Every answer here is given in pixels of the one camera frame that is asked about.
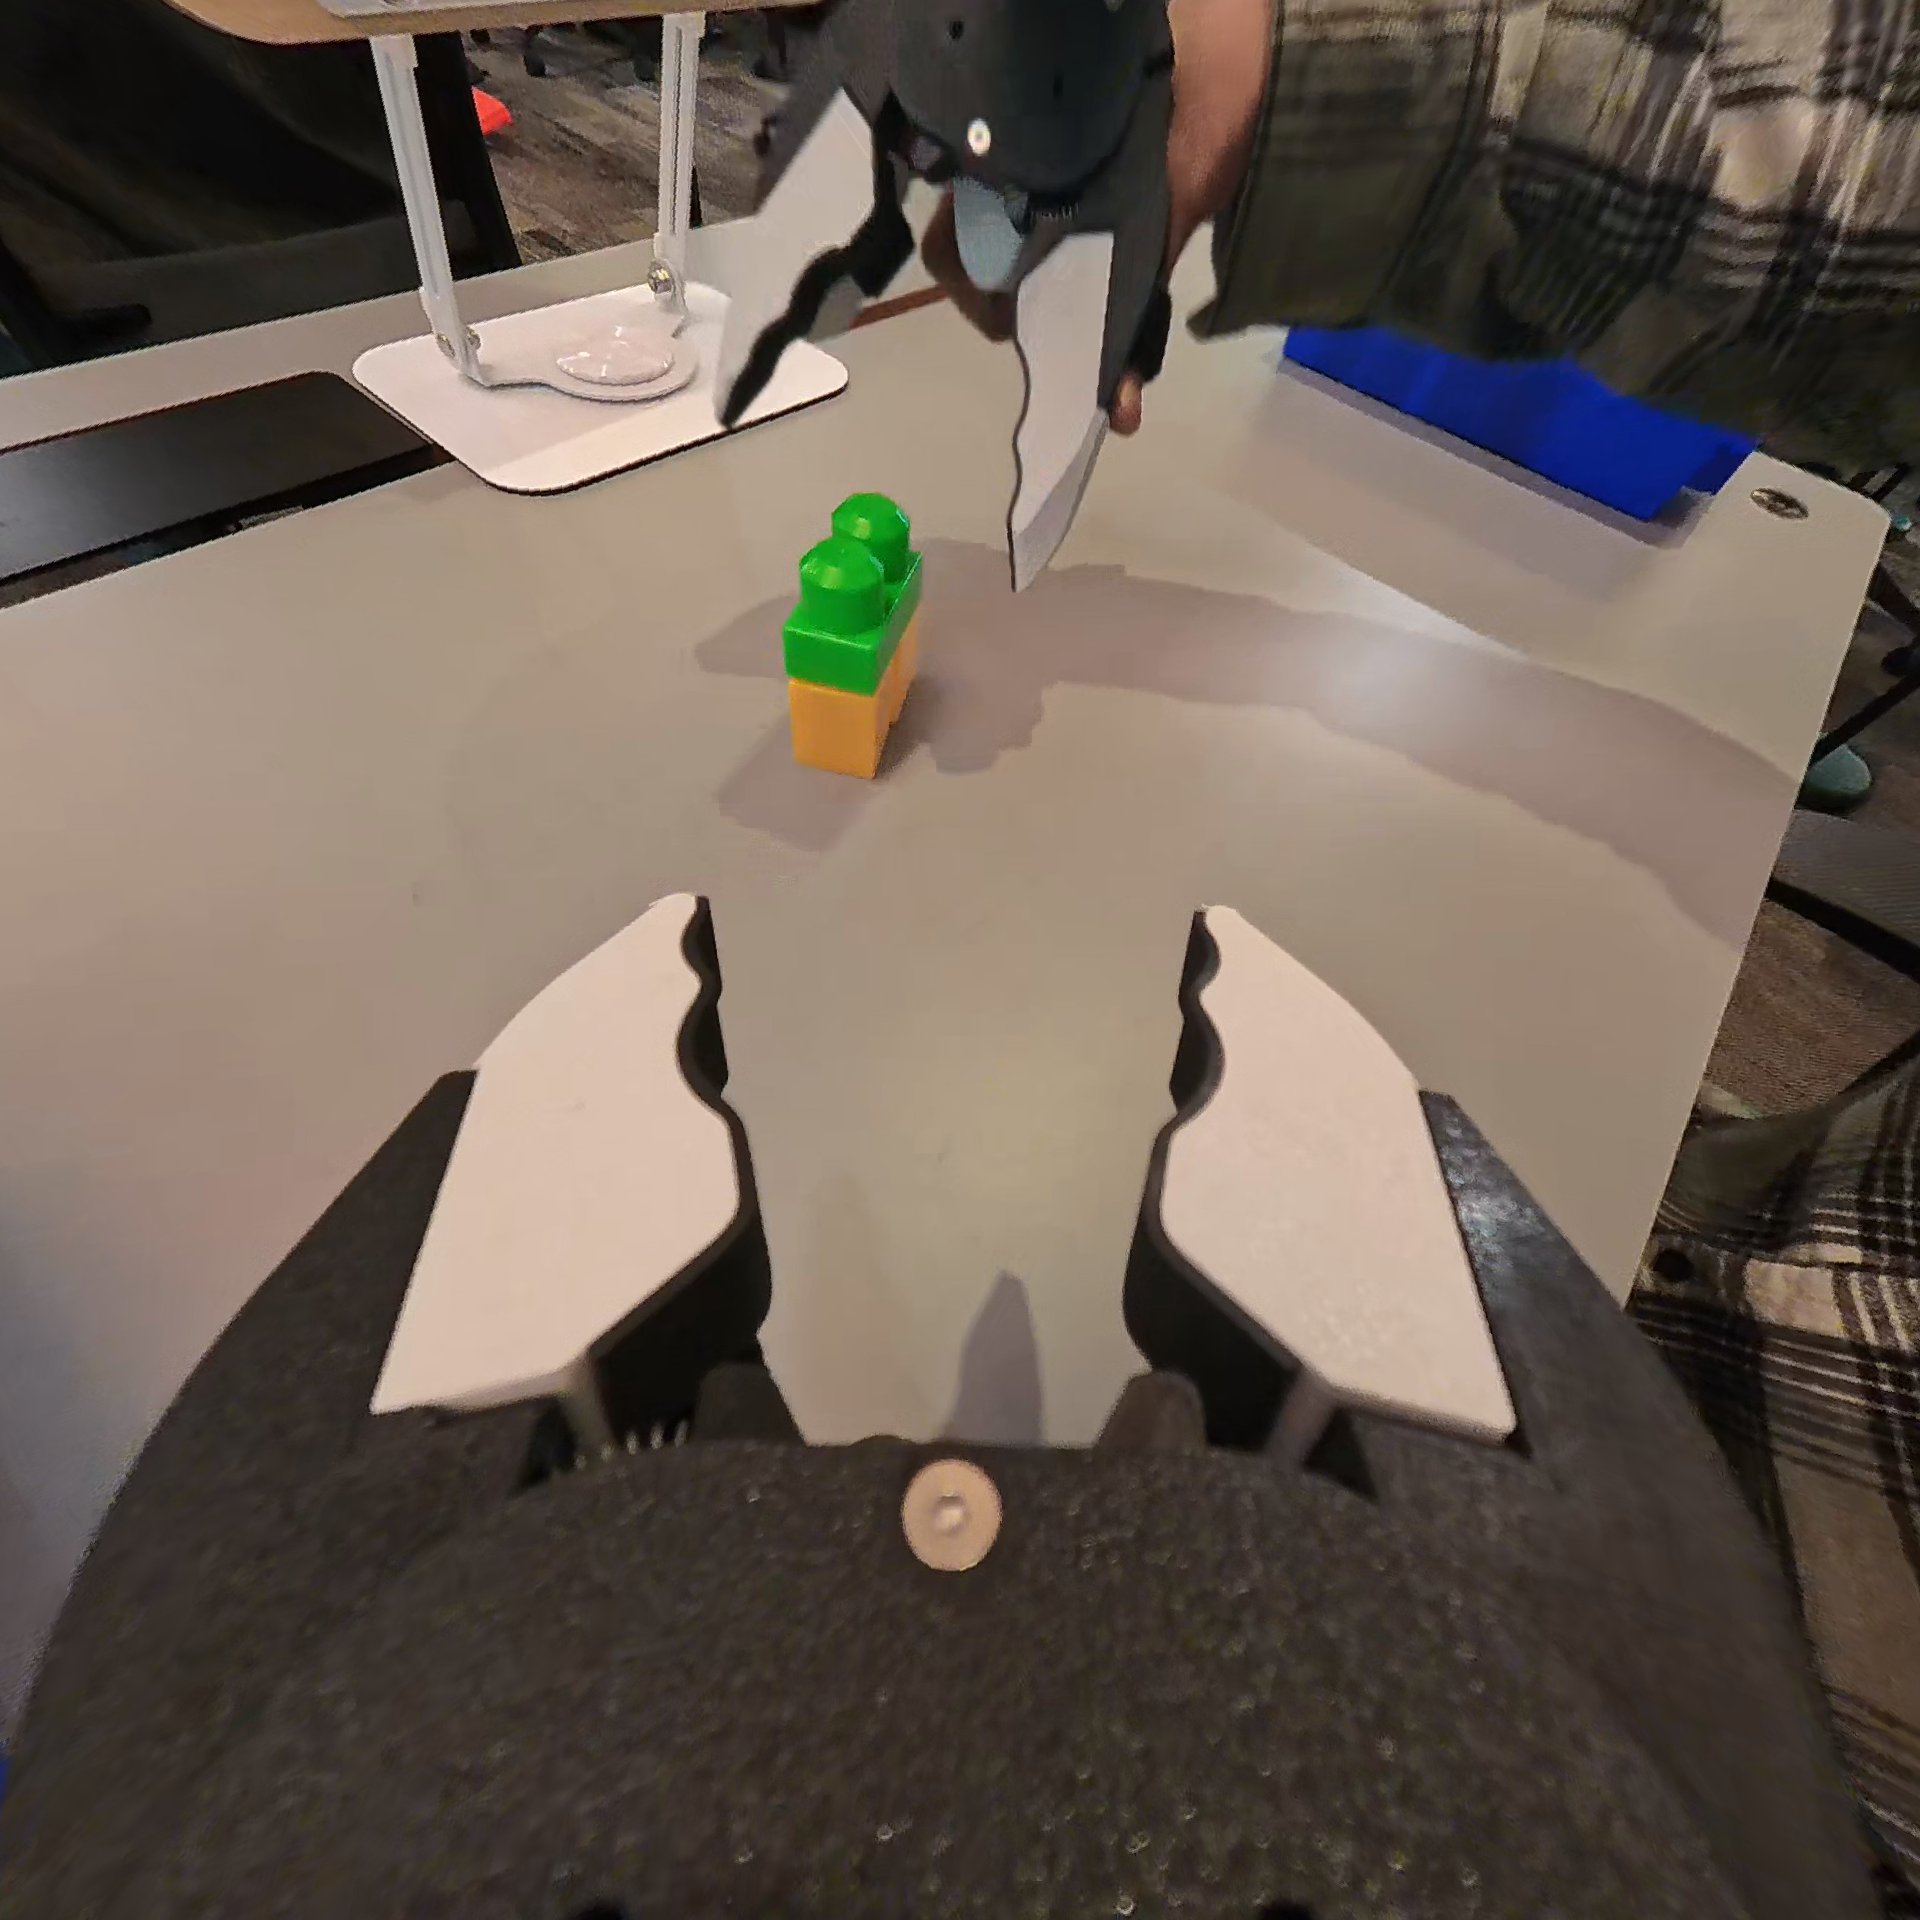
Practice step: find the teal shoe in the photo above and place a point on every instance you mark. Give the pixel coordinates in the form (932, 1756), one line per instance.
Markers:
(1839, 779)

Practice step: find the wooden document stand white base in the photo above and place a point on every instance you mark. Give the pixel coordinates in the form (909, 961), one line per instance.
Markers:
(600, 405)

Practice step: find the person's right hand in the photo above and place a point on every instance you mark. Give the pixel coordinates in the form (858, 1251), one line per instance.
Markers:
(1223, 106)

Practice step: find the orange traffic cone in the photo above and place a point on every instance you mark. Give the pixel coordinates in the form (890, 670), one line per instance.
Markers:
(492, 118)

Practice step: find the person's right forearm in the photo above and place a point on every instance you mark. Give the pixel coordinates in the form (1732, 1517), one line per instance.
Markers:
(1575, 196)

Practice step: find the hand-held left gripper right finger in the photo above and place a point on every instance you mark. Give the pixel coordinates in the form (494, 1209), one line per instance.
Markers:
(1312, 1214)

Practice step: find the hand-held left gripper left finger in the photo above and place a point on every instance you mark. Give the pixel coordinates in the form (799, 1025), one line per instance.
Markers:
(579, 1201)

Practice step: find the green two-stud mega block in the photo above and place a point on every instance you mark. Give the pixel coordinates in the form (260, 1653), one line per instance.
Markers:
(839, 629)

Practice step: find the blue plastic bin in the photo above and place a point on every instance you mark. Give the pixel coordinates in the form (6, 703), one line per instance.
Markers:
(1501, 413)

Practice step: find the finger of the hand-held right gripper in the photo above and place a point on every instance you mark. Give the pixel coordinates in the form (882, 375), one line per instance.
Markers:
(788, 242)
(1069, 390)

